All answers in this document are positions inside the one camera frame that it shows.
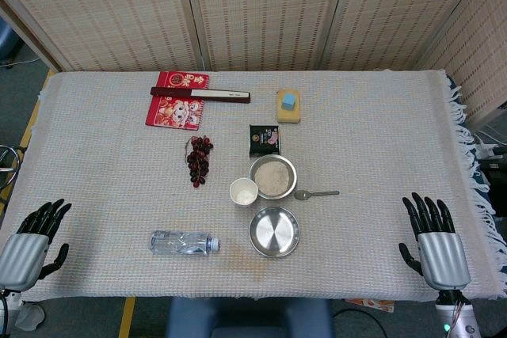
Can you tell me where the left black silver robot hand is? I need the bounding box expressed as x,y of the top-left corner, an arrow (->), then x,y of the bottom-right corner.
0,198 -> 73,292

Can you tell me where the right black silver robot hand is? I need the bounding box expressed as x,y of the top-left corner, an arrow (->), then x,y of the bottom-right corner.
398,192 -> 471,291

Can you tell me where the metal spoon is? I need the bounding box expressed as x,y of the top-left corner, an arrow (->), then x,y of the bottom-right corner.
293,189 -> 341,201

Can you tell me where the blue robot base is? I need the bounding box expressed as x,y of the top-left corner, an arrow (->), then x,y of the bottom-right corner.
165,297 -> 334,338

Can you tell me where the steel bowl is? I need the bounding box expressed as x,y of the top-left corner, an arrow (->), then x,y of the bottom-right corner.
248,154 -> 298,200

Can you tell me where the empty steel plate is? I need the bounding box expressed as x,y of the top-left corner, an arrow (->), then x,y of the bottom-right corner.
248,206 -> 301,259

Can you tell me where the white paper cup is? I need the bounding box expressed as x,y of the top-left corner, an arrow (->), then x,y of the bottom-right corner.
229,177 -> 260,208

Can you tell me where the grey cloth rag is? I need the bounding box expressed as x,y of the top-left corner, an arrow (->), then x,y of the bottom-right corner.
11,302 -> 45,332

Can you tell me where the orange printed packet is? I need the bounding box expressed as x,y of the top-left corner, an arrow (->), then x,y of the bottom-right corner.
343,298 -> 397,315

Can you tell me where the black box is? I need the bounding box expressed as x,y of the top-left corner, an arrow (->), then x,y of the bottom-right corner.
477,158 -> 507,204

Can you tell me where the white power strip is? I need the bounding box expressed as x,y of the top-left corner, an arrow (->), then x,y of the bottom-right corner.
475,142 -> 507,161

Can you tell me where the beige woven tablecloth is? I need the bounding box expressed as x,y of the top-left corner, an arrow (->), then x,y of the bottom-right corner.
0,69 -> 507,302

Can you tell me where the clear plastic water bottle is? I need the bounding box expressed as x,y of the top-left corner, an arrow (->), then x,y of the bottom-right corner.
149,230 -> 221,256

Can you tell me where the dark red grape bunch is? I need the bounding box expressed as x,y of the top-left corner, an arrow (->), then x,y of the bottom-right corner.
185,135 -> 215,190

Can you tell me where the red paper packet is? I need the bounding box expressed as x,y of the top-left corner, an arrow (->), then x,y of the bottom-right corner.
144,70 -> 212,131

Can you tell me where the yellow sponge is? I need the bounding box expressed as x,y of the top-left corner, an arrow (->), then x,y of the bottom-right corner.
275,89 -> 304,124

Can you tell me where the bamboo folding screen panel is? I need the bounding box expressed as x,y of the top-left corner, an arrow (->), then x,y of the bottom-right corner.
415,0 -> 507,129
0,0 -> 64,73
320,0 -> 492,72
181,0 -> 352,72
0,0 -> 199,74

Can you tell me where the black snack packet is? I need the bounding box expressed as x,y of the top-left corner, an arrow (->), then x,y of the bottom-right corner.
248,123 -> 281,158

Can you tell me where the light blue cube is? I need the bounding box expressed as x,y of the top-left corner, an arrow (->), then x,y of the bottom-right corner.
280,92 -> 299,111

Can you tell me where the dark red folded fan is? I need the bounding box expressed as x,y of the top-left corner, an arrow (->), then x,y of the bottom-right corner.
150,86 -> 254,104

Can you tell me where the chrome stool frame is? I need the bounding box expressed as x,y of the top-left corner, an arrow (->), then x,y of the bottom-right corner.
0,143 -> 27,196

